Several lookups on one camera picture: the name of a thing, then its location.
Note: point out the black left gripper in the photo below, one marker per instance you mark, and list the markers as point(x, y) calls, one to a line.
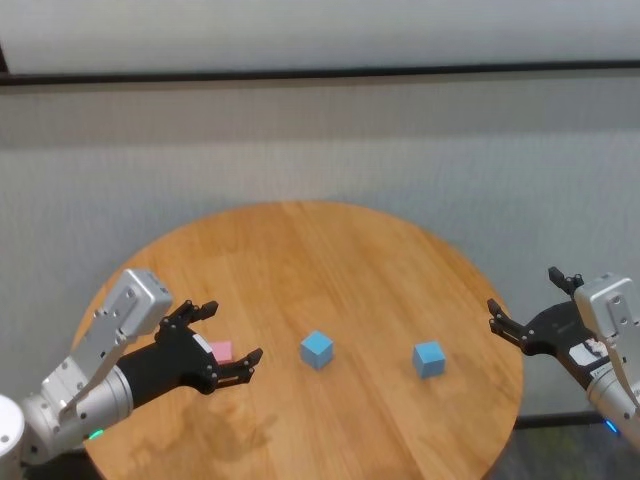
point(175, 365)

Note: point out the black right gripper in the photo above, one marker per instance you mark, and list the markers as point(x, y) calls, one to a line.
point(555, 332)

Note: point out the pink cube block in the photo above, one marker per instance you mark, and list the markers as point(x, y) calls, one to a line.
point(222, 351)

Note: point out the blue cube block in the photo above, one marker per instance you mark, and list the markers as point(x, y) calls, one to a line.
point(316, 349)
point(428, 359)

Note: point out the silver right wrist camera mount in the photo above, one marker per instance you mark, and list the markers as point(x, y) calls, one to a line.
point(612, 305)

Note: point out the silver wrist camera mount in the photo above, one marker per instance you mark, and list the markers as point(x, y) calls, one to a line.
point(612, 305)
point(135, 300)

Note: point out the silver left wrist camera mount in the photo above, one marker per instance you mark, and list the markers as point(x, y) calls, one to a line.
point(135, 300)

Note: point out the black wall rail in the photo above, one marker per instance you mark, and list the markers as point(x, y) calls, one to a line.
point(320, 71)

